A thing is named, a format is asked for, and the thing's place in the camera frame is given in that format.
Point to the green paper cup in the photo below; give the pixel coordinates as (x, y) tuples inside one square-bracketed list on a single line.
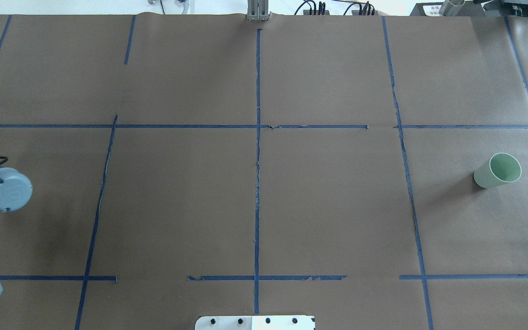
[(500, 169)]

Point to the steel cylinder cup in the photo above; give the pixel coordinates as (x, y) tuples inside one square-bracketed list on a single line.
[(451, 8)]

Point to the aluminium frame post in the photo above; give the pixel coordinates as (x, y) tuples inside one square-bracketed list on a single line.
[(258, 10)]

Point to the white pedestal base plate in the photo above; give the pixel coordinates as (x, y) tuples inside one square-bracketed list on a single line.
[(256, 322)]

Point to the black cable plug left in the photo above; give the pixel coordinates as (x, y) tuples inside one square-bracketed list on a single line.
[(312, 8)]

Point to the black cable plug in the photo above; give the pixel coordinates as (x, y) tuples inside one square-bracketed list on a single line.
[(312, 8), (360, 8)]

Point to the black cable plug right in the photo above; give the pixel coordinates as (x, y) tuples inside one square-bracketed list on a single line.
[(360, 8)]

